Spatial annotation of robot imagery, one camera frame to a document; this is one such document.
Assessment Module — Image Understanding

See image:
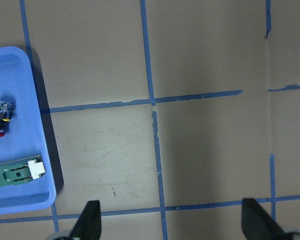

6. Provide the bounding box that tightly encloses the blue plastic tray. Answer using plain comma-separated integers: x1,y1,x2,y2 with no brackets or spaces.
0,46,57,215

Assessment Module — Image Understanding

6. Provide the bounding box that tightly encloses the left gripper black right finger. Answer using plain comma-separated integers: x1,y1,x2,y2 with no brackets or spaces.
241,198,288,240

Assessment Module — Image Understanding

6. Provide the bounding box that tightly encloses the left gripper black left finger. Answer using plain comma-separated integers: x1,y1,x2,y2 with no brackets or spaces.
69,200,102,240

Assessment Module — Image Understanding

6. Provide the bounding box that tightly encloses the green circuit board part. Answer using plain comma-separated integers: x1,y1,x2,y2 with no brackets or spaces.
0,155,46,188

